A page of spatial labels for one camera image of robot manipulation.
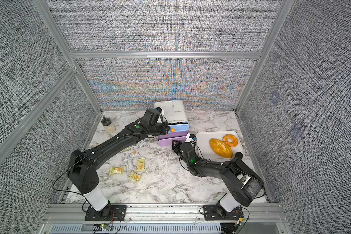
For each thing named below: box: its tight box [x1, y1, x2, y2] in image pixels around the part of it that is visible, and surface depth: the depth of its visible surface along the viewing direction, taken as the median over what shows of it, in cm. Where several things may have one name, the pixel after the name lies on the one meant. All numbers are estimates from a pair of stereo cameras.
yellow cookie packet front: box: [128, 171, 142, 183], surface depth 85 cm
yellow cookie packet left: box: [109, 165, 125, 175], surface depth 88 cm
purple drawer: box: [157, 130, 189, 147], surface depth 88 cm
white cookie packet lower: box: [123, 157, 136, 172], surface depth 91 cm
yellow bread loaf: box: [209, 138, 234, 159], surface depth 94 cm
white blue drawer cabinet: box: [154, 99, 190, 133], surface depth 92 cm
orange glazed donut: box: [222, 134, 239, 148], surface depth 102 cm
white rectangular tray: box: [195, 130, 246, 160], surface depth 99 cm
